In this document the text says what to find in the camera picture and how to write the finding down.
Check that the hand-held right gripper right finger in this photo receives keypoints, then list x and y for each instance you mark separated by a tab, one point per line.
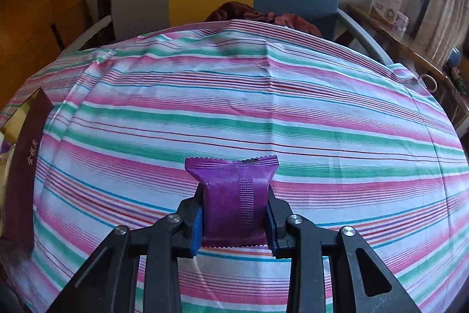
273	232

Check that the purple snack packet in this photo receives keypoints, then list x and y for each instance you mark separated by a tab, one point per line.
231	203

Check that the beige striped curtain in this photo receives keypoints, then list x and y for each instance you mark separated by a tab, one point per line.
443	5

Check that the wooden wardrobe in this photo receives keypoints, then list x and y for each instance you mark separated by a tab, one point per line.
36	5

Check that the wooden desk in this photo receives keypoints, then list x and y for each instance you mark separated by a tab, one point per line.
399	38

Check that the blue globe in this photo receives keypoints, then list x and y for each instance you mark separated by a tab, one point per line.
455	58

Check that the gold-lined maroon tin box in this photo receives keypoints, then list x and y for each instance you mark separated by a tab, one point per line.
25	170

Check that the striped tablecloth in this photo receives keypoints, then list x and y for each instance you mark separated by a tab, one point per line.
256	96

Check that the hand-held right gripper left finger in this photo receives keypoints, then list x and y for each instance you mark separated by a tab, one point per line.
196	228

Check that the white printed carton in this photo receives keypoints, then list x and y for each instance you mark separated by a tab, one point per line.
384	1

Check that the dark red cloth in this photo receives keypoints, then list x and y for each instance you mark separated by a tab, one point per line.
238	12

